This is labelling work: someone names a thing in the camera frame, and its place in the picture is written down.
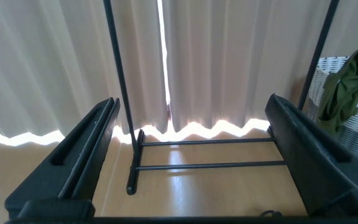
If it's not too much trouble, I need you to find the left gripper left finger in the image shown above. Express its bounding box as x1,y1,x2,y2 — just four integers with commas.
4,96,122,219

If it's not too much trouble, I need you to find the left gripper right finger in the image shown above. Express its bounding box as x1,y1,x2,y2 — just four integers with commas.
264,93,358,217

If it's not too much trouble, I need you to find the black clothes rack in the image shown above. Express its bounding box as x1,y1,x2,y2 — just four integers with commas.
103,0,341,196

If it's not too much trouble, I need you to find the green garment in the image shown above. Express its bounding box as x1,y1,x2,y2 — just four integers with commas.
316,49,358,135

